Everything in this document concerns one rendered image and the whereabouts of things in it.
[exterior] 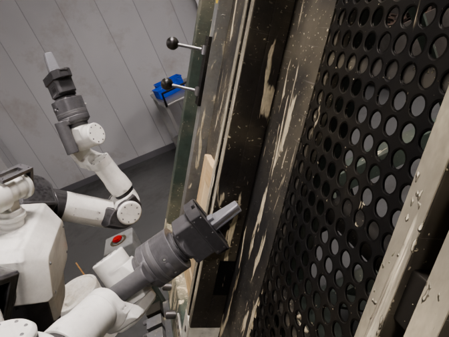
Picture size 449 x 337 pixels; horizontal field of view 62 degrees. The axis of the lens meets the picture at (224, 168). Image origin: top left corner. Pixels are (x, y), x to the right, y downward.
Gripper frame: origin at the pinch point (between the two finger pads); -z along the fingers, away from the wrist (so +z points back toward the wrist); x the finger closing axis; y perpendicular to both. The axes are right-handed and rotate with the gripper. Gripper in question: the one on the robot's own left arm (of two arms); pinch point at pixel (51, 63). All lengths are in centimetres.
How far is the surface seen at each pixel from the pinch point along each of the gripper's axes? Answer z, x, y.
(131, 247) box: 67, -25, -10
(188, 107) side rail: 24.2, 0.2, -39.9
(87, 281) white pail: 102, -134, -16
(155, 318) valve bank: 87, -6, -2
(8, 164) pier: 6, -425, -53
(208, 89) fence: 21.9, 24.9, -31.3
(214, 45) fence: 11.1, 30.4, -34.5
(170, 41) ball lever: 5.1, 20.6, -27.7
